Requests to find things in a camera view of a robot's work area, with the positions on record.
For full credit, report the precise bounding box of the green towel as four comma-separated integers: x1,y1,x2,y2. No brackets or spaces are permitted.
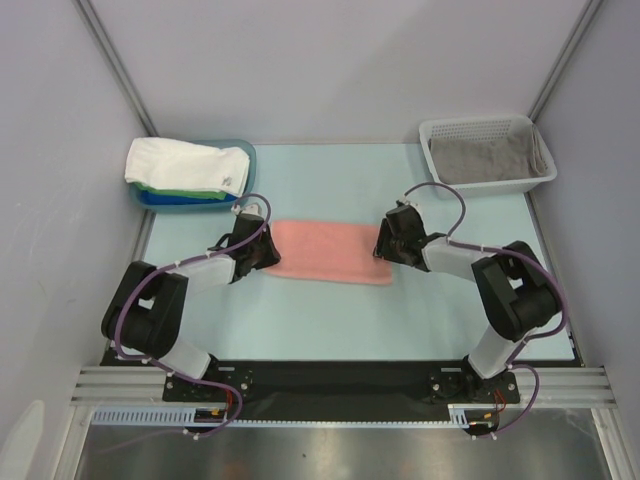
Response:
134,183,228,200

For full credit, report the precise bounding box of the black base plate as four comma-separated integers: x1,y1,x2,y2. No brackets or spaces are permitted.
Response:
162,360,525,410

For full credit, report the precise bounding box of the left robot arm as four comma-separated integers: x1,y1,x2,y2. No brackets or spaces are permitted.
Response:
101,211,281,400

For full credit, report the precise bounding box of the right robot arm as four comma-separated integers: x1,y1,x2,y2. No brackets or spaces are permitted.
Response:
373,202,563,402

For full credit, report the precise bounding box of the white slotted cable duct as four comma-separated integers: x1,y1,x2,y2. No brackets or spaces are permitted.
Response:
92,400,500,430

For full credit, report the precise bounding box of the teal plastic tray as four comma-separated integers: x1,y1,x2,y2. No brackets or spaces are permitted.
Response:
124,137,257,213

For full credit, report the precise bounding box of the white rounded object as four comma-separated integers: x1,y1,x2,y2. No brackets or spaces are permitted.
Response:
1,400,45,480

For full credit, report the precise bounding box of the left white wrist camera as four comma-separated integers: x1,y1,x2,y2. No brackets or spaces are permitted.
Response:
231,202,265,221

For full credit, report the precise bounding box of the grey towel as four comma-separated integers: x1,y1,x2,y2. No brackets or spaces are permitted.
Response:
430,126,547,185

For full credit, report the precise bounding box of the pink towel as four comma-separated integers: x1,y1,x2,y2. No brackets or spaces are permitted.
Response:
266,220,392,286

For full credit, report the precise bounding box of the white perforated plastic basket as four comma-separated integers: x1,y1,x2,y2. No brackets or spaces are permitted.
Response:
418,115,557,198

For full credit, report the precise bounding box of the blue towel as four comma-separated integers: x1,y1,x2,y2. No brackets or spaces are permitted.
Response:
137,191,237,210

